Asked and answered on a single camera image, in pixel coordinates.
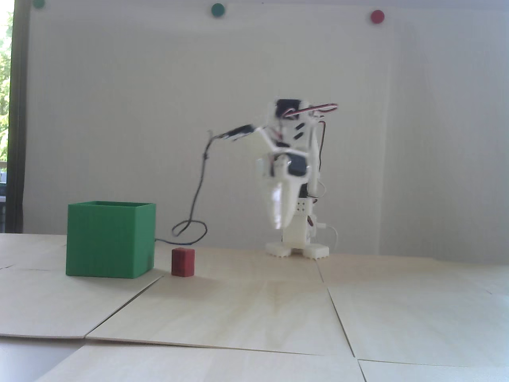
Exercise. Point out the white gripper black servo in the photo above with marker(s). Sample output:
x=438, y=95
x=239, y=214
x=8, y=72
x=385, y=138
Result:
x=287, y=186

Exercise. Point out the red block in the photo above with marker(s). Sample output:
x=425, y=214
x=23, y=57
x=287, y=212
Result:
x=183, y=262

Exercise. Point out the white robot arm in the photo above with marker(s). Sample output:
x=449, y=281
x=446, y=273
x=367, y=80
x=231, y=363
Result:
x=313, y=159

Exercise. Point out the green open box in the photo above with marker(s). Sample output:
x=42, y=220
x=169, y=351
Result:
x=103, y=238

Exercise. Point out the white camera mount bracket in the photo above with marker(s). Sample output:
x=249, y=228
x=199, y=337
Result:
x=265, y=137

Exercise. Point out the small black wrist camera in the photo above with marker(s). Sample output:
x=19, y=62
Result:
x=238, y=132

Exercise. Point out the round green wall magnet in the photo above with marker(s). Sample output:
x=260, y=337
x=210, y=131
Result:
x=218, y=10
x=39, y=3

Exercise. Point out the round red wall magnet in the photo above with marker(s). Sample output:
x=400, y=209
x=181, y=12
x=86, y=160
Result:
x=377, y=16

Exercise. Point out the dark window frame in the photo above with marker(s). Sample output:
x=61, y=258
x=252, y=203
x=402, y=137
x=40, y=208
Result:
x=16, y=159

